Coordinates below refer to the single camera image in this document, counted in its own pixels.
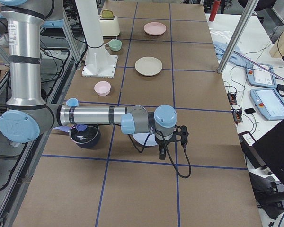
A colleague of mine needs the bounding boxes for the beige plate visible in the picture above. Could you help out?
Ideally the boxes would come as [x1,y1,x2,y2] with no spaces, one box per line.
[134,56,163,76]

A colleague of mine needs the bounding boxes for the dark blue lidded pot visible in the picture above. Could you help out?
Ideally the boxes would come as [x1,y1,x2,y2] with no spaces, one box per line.
[51,124,101,149]

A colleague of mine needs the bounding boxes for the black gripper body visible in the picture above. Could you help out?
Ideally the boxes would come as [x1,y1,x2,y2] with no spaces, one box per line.
[164,125,189,145]

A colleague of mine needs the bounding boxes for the green tipped grabber stick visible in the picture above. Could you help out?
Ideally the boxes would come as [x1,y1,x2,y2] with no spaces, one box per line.
[233,51,284,82]

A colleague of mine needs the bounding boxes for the cream toaster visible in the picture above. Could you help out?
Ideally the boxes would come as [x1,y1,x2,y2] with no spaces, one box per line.
[99,15,120,37]

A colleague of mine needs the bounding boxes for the toast slice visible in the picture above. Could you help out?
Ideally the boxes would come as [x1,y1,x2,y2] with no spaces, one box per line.
[101,9,114,19]

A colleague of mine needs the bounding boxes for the near teach pendant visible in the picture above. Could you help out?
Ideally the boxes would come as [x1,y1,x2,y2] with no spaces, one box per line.
[249,88,284,121]

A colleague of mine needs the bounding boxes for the pink plate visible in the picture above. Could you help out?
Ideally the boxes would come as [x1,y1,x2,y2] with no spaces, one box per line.
[143,22,167,36]

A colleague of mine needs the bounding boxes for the green bowl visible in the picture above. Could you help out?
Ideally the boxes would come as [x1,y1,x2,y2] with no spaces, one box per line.
[108,39,122,52]

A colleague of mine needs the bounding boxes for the red bottle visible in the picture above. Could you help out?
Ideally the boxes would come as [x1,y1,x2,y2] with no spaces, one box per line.
[209,0,221,22]

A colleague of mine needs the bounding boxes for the aluminium frame post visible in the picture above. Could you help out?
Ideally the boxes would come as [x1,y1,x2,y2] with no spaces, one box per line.
[217,0,259,74]

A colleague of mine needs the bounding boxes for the black monitor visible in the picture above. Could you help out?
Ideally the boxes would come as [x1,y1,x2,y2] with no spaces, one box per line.
[253,119,284,184]

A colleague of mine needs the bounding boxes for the teach pendant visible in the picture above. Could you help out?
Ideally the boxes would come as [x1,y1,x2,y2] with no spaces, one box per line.
[246,62,277,88]
[249,88,284,121]

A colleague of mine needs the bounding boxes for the pink bowl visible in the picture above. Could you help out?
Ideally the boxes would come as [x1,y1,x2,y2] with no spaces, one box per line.
[94,81,111,96]

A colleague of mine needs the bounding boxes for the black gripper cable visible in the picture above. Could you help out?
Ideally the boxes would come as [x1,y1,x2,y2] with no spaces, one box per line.
[129,127,192,178]

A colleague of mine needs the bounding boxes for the blue cloth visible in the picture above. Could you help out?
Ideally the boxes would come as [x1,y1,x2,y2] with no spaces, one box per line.
[213,40,248,66]

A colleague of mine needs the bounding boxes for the blue cup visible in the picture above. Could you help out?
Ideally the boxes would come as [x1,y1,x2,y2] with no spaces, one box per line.
[66,98,79,107]

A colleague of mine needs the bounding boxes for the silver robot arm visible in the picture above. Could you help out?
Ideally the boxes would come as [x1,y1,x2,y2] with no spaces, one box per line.
[0,0,188,159]

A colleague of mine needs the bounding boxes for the far teach pendant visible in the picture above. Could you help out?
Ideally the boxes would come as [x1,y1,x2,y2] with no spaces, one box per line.
[246,62,277,88]

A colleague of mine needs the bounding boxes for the blue plate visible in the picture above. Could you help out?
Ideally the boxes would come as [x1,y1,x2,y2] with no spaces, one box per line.
[133,133,157,147]

